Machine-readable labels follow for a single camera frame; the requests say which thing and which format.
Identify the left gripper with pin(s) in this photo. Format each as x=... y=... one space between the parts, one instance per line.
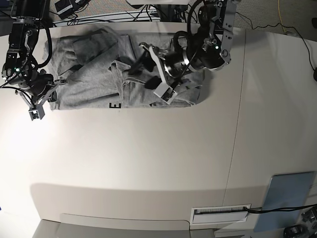
x=170 y=65

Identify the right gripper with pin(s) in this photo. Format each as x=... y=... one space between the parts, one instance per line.
x=42 y=88

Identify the grey T-shirt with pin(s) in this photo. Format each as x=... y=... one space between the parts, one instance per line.
x=95 y=68

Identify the robot base stand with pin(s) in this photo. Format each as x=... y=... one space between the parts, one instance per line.
x=165 y=13

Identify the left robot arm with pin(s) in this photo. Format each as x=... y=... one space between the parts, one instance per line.
x=205 y=44

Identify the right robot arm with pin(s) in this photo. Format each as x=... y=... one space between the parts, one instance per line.
x=21 y=71

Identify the black box device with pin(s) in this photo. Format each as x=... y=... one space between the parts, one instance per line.
x=63 y=8

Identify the blue-grey mat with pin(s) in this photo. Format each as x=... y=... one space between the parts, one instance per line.
x=285 y=190

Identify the black device bottom right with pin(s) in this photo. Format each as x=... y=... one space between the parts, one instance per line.
x=296 y=231

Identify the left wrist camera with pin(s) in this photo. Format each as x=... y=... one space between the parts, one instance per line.
x=165 y=92

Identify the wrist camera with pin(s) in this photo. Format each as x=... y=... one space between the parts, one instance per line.
x=36 y=112
x=165 y=92

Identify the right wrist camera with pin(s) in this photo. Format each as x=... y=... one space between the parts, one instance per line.
x=36 y=112

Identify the white cable grommet tray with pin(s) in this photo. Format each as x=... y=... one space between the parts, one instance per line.
x=219 y=215

